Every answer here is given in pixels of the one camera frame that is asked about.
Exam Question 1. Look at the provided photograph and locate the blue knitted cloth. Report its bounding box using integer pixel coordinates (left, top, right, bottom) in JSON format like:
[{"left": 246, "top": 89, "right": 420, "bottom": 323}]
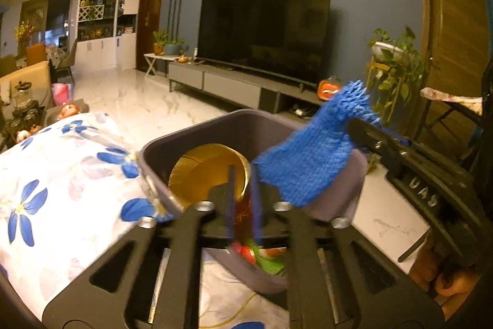
[{"left": 252, "top": 80, "right": 409, "bottom": 208}]

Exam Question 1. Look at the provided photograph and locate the plant in blue pot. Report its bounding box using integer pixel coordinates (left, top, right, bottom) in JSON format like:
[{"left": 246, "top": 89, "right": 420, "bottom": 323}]
[{"left": 164, "top": 39, "right": 189, "bottom": 57}]

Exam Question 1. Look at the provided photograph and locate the white folding side table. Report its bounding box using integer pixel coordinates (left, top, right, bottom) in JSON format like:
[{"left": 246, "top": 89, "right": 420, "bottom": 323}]
[{"left": 144, "top": 52, "right": 181, "bottom": 77}]

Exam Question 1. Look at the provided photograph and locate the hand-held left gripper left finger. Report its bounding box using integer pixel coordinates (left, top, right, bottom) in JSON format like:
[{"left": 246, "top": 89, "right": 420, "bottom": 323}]
[{"left": 42, "top": 165, "right": 237, "bottom": 329}]

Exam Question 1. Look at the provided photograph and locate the wooden door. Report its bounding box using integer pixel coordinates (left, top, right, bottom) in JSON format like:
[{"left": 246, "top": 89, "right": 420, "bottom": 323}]
[{"left": 418, "top": 0, "right": 493, "bottom": 160}]

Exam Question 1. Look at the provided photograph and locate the glass jar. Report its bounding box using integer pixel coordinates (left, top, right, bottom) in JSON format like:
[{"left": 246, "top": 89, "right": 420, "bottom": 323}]
[{"left": 13, "top": 81, "right": 33, "bottom": 110}]

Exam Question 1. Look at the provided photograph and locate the grey plastic bin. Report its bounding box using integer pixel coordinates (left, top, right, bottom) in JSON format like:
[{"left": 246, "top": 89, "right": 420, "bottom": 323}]
[{"left": 139, "top": 109, "right": 368, "bottom": 295}]

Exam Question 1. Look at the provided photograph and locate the trailing plant white pot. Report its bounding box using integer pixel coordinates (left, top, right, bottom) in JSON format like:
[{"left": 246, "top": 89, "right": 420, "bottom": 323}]
[{"left": 366, "top": 26, "right": 430, "bottom": 125}]

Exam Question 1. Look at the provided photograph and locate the red gold-lined canister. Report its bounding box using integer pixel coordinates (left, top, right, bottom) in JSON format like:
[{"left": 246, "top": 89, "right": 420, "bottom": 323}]
[{"left": 168, "top": 144, "right": 253, "bottom": 208}]

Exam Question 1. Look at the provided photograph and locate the glass balcony door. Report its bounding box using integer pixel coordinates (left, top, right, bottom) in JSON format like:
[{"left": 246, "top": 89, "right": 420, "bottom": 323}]
[{"left": 19, "top": 0, "right": 75, "bottom": 48}]

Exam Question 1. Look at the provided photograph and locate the person's right hand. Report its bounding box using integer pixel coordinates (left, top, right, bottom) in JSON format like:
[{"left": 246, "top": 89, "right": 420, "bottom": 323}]
[{"left": 408, "top": 236, "right": 482, "bottom": 318}]

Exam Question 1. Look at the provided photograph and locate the green red wrapper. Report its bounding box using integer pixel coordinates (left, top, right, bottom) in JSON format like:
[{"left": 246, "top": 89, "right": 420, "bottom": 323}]
[{"left": 231, "top": 240, "right": 287, "bottom": 276}]

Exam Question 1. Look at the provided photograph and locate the orange pumpkin toy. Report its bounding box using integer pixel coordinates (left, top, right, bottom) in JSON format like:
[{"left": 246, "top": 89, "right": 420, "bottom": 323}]
[{"left": 318, "top": 80, "right": 343, "bottom": 100}]

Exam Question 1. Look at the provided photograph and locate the pink gift bag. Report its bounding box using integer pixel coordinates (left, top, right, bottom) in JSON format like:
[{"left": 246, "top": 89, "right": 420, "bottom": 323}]
[{"left": 51, "top": 82, "right": 74, "bottom": 107}]

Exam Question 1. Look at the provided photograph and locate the dining chair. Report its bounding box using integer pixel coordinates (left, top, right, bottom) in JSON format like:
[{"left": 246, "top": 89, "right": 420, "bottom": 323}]
[{"left": 58, "top": 42, "right": 78, "bottom": 83}]

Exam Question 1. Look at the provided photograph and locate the white display cabinet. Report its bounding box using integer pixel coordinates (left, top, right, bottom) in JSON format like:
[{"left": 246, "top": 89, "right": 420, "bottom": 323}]
[{"left": 75, "top": 0, "right": 139, "bottom": 73}]

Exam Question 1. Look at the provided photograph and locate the dark brown door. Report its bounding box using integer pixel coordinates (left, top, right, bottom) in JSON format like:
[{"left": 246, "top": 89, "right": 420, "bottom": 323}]
[{"left": 136, "top": 0, "right": 170, "bottom": 71}]

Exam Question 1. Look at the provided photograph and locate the plant in orange pot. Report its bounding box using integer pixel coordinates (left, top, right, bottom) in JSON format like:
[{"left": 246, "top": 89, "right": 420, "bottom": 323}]
[{"left": 153, "top": 30, "right": 168, "bottom": 55}]

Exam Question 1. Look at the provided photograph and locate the yellow flower bouquet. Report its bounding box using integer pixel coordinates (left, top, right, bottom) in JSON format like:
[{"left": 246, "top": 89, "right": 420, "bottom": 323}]
[{"left": 14, "top": 21, "right": 35, "bottom": 44}]

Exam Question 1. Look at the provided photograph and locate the grey television cabinet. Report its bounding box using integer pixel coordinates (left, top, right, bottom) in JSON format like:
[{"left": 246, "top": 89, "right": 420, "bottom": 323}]
[{"left": 167, "top": 59, "right": 336, "bottom": 117}]

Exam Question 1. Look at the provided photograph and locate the orange chair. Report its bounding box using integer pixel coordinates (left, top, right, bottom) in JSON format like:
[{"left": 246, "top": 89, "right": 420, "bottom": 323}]
[{"left": 26, "top": 43, "right": 47, "bottom": 65}]

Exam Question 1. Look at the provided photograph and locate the orange figurine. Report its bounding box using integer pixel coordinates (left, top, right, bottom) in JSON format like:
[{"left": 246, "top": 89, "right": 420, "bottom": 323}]
[{"left": 57, "top": 102, "right": 79, "bottom": 119}]

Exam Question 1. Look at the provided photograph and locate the flat screen television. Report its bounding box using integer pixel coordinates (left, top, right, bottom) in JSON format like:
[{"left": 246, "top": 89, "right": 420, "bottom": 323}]
[{"left": 197, "top": 0, "right": 332, "bottom": 86}]

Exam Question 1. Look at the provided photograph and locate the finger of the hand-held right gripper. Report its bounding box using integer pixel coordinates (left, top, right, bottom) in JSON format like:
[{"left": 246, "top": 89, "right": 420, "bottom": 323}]
[{"left": 347, "top": 118, "right": 411, "bottom": 165}]

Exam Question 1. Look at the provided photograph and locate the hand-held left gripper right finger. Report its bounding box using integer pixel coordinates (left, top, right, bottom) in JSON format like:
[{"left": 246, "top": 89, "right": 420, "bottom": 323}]
[{"left": 250, "top": 175, "right": 444, "bottom": 329}]

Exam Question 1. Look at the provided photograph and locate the patterned cloth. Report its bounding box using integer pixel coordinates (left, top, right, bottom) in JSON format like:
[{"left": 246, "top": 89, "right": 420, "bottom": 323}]
[{"left": 420, "top": 87, "right": 482, "bottom": 108}]

